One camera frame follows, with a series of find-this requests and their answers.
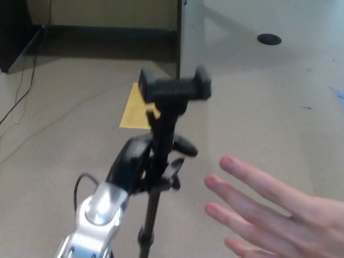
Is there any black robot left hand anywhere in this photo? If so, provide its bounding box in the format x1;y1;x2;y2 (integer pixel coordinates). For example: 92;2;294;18
105;134;199;195

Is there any bare person hand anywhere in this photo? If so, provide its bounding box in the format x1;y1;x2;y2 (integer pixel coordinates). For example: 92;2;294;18
204;155;344;258

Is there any black tripod with phone holder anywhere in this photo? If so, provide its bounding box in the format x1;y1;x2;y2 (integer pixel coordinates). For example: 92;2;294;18
138;66;212;258

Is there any yellow paper sheet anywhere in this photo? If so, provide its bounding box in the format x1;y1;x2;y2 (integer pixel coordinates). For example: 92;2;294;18
119;82;157;130

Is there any dark wooden desk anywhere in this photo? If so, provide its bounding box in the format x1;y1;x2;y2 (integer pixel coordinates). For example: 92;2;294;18
0;0;207;77

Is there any black round floor disc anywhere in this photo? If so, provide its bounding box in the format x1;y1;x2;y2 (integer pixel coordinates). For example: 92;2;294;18
257;33;282;45

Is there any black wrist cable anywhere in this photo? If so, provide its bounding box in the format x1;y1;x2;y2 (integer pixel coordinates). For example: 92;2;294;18
73;173;99;213

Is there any thin grey floor cable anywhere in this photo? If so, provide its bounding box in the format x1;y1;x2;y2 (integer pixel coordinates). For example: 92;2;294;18
0;82;135;164

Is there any thick black floor cable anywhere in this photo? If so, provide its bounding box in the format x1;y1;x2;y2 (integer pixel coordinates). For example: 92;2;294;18
0;0;52;126

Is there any thin dark cable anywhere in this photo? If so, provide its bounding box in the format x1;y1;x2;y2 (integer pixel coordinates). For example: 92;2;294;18
12;55;26;111

